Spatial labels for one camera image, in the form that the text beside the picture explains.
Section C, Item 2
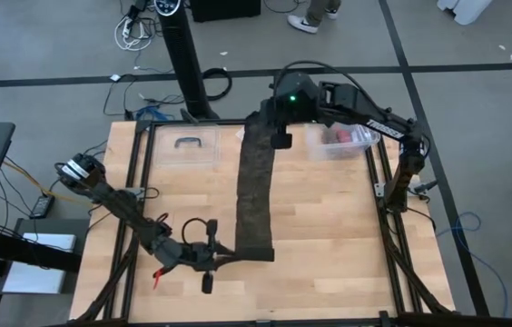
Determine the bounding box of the black table frame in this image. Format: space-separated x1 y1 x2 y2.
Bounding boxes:
68 118 458 327

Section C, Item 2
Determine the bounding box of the black floor box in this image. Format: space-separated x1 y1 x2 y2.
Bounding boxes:
190 0 262 24

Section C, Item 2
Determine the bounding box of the black camera cable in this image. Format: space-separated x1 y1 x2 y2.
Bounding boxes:
181 216 210 247
276 59 393 120

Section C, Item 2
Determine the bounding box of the white power strip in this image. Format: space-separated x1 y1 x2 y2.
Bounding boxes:
113 13 155 53

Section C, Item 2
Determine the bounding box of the black right camera cable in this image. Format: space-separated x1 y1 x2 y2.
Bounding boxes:
276 59 393 120

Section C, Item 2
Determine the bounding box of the black power brick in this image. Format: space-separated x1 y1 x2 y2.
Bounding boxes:
30 193 56 220

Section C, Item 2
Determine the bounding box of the black coiled cable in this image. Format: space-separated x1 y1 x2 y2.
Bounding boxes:
201 66 234 103

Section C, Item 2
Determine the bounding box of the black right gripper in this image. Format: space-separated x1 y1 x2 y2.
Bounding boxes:
260 70 321 151

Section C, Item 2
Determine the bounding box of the black left camera cable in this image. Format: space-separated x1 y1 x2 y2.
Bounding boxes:
181 216 210 247

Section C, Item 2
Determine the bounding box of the black desk leg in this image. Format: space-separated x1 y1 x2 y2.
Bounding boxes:
0 225 84 274

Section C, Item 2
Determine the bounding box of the person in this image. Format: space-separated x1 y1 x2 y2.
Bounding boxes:
286 0 343 35

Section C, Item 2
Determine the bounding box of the clear bin lid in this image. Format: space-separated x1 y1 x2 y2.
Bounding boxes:
153 124 222 171

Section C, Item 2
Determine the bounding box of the crinkled clear wrapper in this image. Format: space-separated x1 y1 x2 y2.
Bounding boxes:
350 124 375 144

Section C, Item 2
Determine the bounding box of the tangled blue cable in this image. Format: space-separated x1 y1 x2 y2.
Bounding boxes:
133 105 166 123

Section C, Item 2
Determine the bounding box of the white panel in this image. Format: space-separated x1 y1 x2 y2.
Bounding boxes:
0 232 78 295

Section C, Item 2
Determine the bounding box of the black bandage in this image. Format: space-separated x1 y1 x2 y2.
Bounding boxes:
233 111 278 263

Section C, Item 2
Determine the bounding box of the long blue cable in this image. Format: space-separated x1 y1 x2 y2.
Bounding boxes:
434 211 510 318

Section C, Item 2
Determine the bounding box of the clear plastic bin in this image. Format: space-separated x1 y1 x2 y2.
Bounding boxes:
303 121 382 162

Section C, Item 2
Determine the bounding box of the white foam object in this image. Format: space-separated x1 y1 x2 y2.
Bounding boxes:
436 0 494 26

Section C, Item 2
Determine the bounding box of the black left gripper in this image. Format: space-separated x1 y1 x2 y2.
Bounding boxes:
177 219 240 295

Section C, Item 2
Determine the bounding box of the black tower fan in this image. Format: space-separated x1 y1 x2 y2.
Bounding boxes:
153 0 221 122

